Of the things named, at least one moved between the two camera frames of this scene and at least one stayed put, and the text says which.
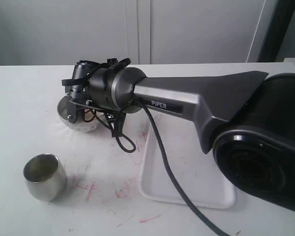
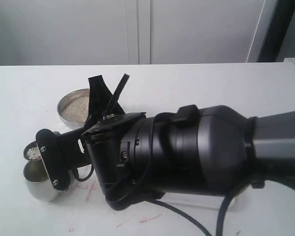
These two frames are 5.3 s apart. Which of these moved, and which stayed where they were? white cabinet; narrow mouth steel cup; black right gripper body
Moved: black right gripper body
Stayed: white cabinet; narrow mouth steel cup
